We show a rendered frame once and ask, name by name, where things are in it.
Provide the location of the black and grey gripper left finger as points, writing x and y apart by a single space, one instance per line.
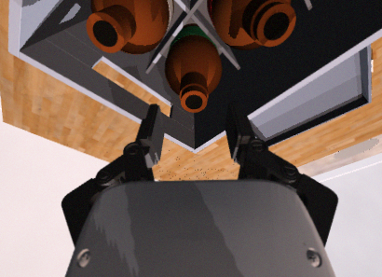
134 165

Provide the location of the brown glass bottle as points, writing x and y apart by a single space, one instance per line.
250 24
193 64
132 26

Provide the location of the grey shallow tray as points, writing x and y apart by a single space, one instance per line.
346 87

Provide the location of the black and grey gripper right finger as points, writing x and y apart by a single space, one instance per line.
258 162

